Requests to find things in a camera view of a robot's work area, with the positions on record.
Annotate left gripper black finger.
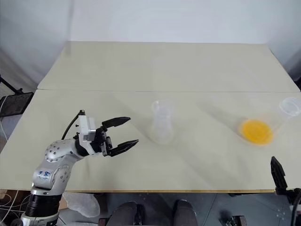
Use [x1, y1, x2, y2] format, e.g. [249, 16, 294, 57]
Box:
[109, 139, 140, 158]
[101, 116, 131, 132]

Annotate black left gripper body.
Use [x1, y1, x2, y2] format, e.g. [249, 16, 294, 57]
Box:
[90, 126, 113, 157]

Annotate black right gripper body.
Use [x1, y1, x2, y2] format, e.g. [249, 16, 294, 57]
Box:
[274, 181, 301, 206]

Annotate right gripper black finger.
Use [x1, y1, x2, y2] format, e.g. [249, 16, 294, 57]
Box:
[270, 155, 288, 189]

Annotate clear conical flask bottle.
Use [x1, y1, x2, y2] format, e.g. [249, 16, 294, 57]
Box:
[150, 99, 176, 145]

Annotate orange liquid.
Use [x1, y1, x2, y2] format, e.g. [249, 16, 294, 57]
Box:
[240, 119, 275, 144]

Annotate tipped cup with orange liquid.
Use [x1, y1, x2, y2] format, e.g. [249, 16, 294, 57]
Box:
[272, 96, 301, 134]

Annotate clear beaker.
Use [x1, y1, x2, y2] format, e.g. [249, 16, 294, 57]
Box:
[237, 117, 276, 148]

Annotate white plastic bag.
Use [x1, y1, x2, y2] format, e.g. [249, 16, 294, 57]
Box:
[62, 192, 101, 218]

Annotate dark grey rounded shape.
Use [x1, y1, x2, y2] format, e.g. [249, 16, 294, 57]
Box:
[110, 201, 144, 226]
[173, 199, 198, 226]

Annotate black mesh box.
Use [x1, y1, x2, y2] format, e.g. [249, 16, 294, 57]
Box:
[0, 92, 35, 118]

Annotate black stand leg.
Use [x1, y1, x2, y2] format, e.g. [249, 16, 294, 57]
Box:
[0, 74, 24, 95]

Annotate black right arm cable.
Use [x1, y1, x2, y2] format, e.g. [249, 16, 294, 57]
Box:
[289, 188, 301, 226]

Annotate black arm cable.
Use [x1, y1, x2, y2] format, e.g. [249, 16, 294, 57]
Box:
[61, 109, 86, 140]
[289, 188, 301, 226]

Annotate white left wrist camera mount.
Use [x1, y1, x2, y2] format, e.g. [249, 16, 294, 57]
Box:
[78, 114, 97, 156]

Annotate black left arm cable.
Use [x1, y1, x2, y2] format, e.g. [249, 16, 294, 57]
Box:
[61, 109, 86, 140]

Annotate thin white floor cables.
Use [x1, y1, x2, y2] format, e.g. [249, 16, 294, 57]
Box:
[0, 188, 32, 221]

